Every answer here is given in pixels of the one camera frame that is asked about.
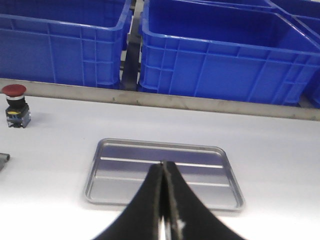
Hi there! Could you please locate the far right blue crate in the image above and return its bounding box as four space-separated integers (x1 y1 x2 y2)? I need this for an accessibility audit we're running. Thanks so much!
272 0 320 108

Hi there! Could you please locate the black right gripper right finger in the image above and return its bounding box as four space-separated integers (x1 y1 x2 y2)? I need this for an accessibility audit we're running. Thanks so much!
163 161 243 240

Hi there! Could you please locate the right blue plastic crate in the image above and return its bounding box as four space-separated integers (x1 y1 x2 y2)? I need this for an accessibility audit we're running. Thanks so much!
138 0 320 106

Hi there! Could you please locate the centre blue plastic crate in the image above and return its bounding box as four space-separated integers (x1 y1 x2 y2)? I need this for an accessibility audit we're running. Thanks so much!
0 0 133 89

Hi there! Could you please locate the red emergency stop button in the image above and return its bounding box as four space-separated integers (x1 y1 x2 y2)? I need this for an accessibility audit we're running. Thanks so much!
1 84 31 128

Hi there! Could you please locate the blue plastic crate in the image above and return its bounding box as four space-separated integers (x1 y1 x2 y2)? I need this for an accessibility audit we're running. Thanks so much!
0 0 133 89
138 0 320 106

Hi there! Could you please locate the grey metal clamp block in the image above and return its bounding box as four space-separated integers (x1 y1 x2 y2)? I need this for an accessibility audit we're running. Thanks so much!
0 153 11 170

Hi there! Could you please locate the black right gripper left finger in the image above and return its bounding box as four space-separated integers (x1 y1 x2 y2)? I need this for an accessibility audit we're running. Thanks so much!
95 163 163 240

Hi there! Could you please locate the silver metal tray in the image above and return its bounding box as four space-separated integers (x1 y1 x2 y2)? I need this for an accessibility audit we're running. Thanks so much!
84 138 245 212

